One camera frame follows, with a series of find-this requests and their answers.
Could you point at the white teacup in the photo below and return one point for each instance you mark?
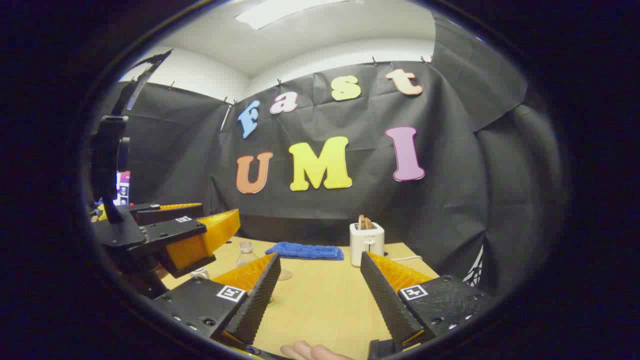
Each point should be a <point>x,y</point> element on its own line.
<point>200,273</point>

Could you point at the white toaster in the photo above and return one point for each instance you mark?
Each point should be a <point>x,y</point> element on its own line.
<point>366,242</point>

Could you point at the ceiling light panel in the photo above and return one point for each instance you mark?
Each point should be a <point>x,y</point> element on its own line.
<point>285,11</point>

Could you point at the computer monitor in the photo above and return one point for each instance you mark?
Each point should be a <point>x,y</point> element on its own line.
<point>123,187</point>

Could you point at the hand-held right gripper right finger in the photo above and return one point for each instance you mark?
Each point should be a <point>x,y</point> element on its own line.
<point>387,300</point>

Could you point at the black backdrop cloth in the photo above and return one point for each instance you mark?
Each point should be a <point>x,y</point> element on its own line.
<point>450,200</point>

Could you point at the green label water bottle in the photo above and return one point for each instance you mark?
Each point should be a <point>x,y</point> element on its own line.
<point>246,254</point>

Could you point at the toast bread slice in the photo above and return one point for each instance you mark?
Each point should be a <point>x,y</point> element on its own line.
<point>365,222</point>

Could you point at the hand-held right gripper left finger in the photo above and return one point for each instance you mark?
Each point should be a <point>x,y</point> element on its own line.
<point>260,300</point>

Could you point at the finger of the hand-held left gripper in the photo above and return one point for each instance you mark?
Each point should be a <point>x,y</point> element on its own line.
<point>172,232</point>
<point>160,212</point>

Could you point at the round wooden coaster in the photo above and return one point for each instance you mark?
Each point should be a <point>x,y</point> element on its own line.
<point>285,275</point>

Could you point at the blue towel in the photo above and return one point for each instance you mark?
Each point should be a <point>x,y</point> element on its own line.
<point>305,251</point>

